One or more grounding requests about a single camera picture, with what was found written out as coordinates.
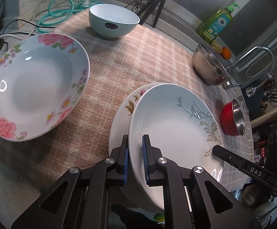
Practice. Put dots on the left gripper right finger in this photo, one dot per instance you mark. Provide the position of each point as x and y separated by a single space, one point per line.
192 197

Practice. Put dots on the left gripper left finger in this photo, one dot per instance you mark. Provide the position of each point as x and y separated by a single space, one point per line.
79 198

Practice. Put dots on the small red steel bowl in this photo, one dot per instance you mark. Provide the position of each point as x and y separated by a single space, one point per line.
232 119

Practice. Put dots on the white plate pink flower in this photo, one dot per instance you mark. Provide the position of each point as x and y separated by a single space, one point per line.
130 195

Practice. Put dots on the deep plate pink roses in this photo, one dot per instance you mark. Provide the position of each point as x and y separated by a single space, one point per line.
42 78

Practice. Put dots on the large stainless steel bowl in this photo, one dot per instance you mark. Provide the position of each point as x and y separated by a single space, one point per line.
209 65

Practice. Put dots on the light blue ceramic bowl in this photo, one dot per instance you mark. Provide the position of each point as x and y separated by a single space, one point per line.
111 21

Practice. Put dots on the chrome kitchen faucet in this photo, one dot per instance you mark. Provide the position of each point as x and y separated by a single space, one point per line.
248 61

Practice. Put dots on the knife holder with scissors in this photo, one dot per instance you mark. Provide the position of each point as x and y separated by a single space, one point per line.
263 97

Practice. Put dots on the orange fruit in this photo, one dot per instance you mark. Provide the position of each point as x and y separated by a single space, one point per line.
225 53

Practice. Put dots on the yellow sponge cloth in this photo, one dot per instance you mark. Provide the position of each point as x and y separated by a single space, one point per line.
216 47

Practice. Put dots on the plaid tablecloth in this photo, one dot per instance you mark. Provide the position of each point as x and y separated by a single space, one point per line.
117 67

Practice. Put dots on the green dish soap bottle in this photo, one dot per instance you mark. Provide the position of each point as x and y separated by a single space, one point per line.
210 29

